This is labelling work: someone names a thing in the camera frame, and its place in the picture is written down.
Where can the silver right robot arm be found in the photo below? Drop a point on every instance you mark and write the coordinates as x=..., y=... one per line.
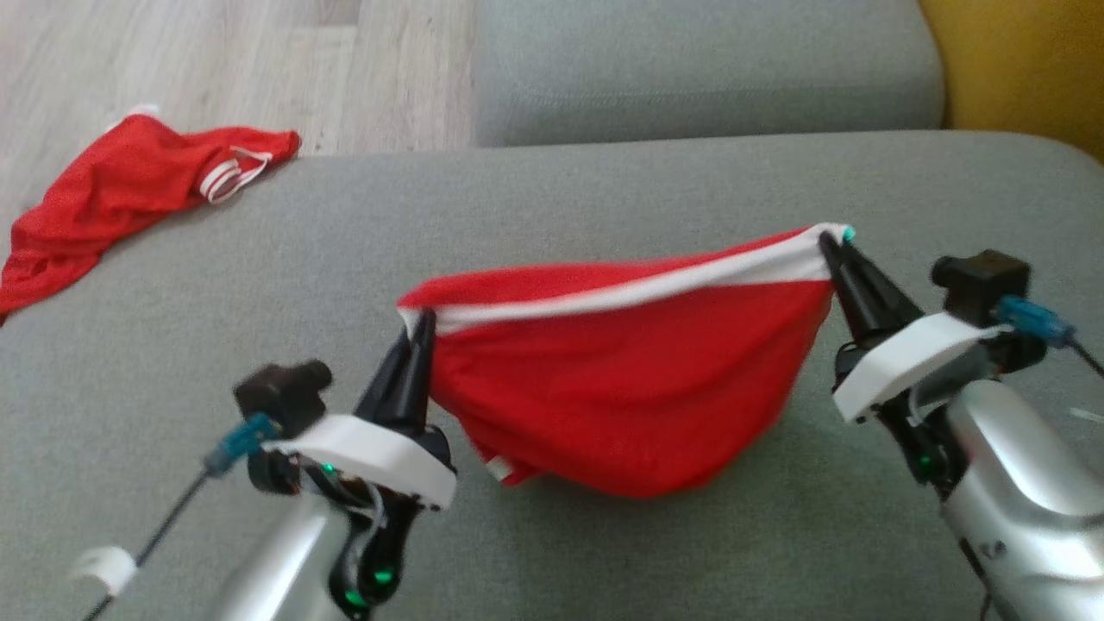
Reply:
x=1018, y=483

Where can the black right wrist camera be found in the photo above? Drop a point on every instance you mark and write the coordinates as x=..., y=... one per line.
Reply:
x=983, y=280

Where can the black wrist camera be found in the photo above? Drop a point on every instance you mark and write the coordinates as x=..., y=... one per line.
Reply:
x=983, y=280
x=280, y=392

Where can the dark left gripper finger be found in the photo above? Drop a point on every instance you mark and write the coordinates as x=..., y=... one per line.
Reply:
x=423, y=379
x=388, y=392

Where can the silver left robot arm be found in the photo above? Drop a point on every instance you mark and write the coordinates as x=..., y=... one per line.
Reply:
x=285, y=561

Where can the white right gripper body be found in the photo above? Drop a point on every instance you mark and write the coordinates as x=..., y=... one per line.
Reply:
x=906, y=354

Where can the red shorts with white trim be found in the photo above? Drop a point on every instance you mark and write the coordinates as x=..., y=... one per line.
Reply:
x=621, y=397

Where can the red and white jersey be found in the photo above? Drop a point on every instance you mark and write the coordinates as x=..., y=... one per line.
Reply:
x=121, y=190

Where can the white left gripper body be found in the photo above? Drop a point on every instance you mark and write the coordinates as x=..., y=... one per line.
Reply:
x=371, y=453

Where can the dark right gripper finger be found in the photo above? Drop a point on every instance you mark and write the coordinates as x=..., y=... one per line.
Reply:
x=847, y=297
x=880, y=302

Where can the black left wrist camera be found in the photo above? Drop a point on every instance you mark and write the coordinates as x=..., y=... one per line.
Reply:
x=280, y=392

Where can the large yellow sofa back cushion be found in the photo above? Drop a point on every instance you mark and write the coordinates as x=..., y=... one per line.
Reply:
x=1026, y=69

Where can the large grey sofa ottoman cushion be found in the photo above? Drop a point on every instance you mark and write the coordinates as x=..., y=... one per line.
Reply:
x=604, y=552

